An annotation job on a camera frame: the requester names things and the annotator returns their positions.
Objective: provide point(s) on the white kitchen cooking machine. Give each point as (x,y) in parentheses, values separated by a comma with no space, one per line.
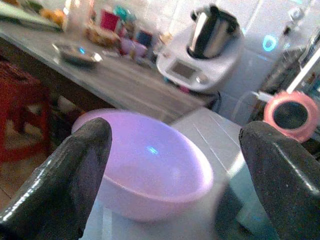
(200,50)

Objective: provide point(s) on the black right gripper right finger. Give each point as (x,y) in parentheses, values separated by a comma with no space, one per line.
(282,180)

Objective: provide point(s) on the brown food packet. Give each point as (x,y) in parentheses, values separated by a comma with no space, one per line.
(101,36)

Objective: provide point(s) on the dark shallow dish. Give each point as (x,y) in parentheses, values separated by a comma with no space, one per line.
(77,53)

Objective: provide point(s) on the red box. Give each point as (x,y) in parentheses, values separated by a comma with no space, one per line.
(109,21)

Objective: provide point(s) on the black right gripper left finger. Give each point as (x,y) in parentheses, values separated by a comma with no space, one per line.
(57,185)

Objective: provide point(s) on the clear plastic bottle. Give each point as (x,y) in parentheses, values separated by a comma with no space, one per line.
(77,15)

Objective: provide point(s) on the lilac plastic bowl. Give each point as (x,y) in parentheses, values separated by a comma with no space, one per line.
(155,162)

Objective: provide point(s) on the red plastic stool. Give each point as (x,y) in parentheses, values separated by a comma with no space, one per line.
(20,112)

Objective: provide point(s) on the pink round container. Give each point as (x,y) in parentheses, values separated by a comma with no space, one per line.
(291,116)

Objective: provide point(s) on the orange fruit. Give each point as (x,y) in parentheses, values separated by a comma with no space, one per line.
(53,16)

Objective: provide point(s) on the dark blue cup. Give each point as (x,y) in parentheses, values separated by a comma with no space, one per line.
(144,38)

